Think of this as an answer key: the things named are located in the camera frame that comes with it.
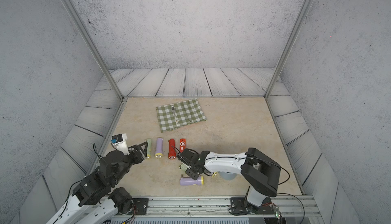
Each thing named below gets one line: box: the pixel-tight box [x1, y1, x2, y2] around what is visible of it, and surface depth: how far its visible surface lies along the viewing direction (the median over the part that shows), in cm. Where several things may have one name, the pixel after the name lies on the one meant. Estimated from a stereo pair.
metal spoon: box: [170, 104, 181, 128], surface depth 113 cm
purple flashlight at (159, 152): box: [154, 136, 164, 159], surface depth 92 cm
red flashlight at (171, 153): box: [168, 138, 177, 160], surface depth 92 cm
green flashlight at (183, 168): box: [178, 163, 188, 175], surface depth 84 cm
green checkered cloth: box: [156, 98, 208, 133], surface depth 111 cm
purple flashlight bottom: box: [180, 175, 205, 186], surface depth 80 cm
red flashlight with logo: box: [179, 138, 187, 154], surface depth 94 cm
